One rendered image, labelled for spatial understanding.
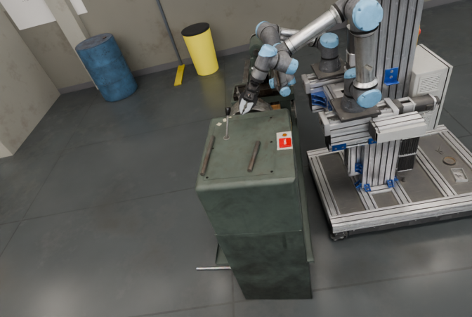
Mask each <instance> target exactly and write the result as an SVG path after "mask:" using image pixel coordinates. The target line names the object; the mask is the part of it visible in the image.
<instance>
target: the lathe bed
mask: <svg viewBox="0 0 472 317"><path fill-rule="evenodd" d="M249 65H250V60H245V65H244V76H243V82H242V83H245V82H250V80H252V79H251V78H250V73H249ZM268 74H269V76H272V78H273V77H275V74H274V71H273V69H270V72H268ZM268 104H269V105H277V104H280V102H274V103H268ZM273 236H274V237H273ZM278 237H279V235H260V236H257V237H256V236H245V237H231V238H227V241H228V243H229V246H231V247H230V248H231V250H232V252H233V251H236V250H237V251H247V250H248V251H251V250H273V249H275V250H279V249H282V247H281V244H279V243H280V240H279V239H280V238H278ZM282 237H283V239H282V240H283V243H286V245H284V244H283V246H285V247H286V246H287V242H286V241H285V240H284V239H286V238H284V237H285V235H283V236H282ZM243 238H244V239H243ZM264 239H265V240H264ZM267 239H268V240H267ZM258 240H259V241H258ZM235 241H236V242H235ZM230 242H231V243H230ZM257 242H258V243H257ZM260 242H261V243H260ZM243 243H244V244H243ZM276 243H277V244H276ZM251 244H252V245H251ZM264 245H265V246H264ZM243 246H244V247H243ZM256 247H257V248H256ZM247 248H248V249H247ZM278 248H279V249H278ZM238 249H240V250H238Z"/></svg>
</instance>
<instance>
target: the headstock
mask: <svg viewBox="0 0 472 317"><path fill-rule="evenodd" d="M226 117H227V116H225V117H215V118H213V119H211V121H210V125H209V130H208V134H207V137H206V142H205V145H204V151H203V154H202V159H201V163H200V166H199V171H198V175H197V180H196V184H195V192H196V194H197V196H198V198H199V201H200V202H201V204H202V206H203V208H204V211H205V212H206V215H207V217H208V219H209V221H210V223H211V225H212V227H213V229H214V232H215V234H217V235H226V234H240V233H267V232H280V231H300V230H301V229H302V227H303V226H302V216H301V203H300V197H299V183H298V176H297V168H296V154H295V149H294V139H293V133H292V127H291V117H290V112H289V110H288V109H286V108H282V109H277V110H267V111H262V112H252V113H246V114H244V115H231V116H229V117H231V118H229V120H228V136H230V138H229V139H228V140H224V139H223V137H224V136H225V133H226V122H224V121H223V119H226ZM218 123H221V125H220V126H218V125H217V124H218ZM286 131H291V137H292V145H293V148H292V149H286V150H277V133H280V132H286ZM211 136H215V138H214V142H213V145H212V148H211V153H210V156H209V161H208V164H207V166H206V171H205V175H204V176H201V175H200V172H201V170H202V165H203V162H204V158H205V155H206V152H207V148H208V145H209V141H210V138H211ZM256 141H260V145H259V147H258V152H257V154H256V159H255V162H254V165H253V169H252V171H251V172H248V171H247V169H248V166H249V162H250V159H251V156H252V153H253V150H254V146H255V143H256Z"/></svg>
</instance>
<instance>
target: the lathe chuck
mask: <svg viewBox="0 0 472 317"><path fill-rule="evenodd" d="M258 100H259V99H258ZM258 100H257V104H256V105H255V106H258V107H260V108H263V109H265V110H273V108H272V107H271V106H270V105H269V104H268V103H267V102H265V101H264V103H262V102H259V101H258ZM238 103H239V101H237V102H236V103H235V104H234V105H233V106H232V107H231V111H230V115H231V114H232V113H233V112H234V111H235V110H236V109H238ZM230 115H229V116H230Z"/></svg>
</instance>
